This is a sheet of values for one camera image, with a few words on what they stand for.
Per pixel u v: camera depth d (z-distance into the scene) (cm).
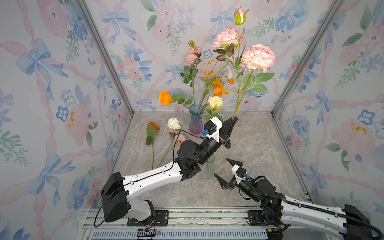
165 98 70
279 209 56
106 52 86
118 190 40
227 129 49
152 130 103
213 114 70
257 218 73
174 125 60
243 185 63
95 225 39
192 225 73
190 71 87
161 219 73
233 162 68
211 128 42
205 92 88
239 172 56
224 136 48
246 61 35
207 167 80
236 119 52
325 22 74
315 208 50
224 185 62
